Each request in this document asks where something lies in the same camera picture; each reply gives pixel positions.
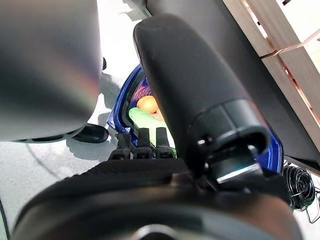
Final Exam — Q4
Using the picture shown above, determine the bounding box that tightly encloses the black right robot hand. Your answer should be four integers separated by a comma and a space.
12, 13, 304, 240

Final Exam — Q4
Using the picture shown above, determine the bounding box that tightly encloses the blue shopping basket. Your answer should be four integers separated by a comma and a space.
106, 63, 285, 181

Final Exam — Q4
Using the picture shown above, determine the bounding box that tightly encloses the orange round fruit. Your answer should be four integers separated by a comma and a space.
136, 95, 159, 114

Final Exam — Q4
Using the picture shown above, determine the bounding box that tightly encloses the green cucumber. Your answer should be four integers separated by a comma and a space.
128, 107, 178, 159

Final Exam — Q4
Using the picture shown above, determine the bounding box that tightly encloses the light wooden crate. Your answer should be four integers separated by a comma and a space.
221, 0, 320, 151

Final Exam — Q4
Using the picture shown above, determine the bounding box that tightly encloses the grey robot leg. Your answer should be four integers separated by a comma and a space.
0, 0, 105, 143

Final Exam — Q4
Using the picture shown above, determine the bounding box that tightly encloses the copper packing strap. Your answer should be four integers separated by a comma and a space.
259, 31, 320, 60

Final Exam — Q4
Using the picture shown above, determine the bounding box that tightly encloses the coiled black cable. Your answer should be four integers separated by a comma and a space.
282, 159, 320, 225

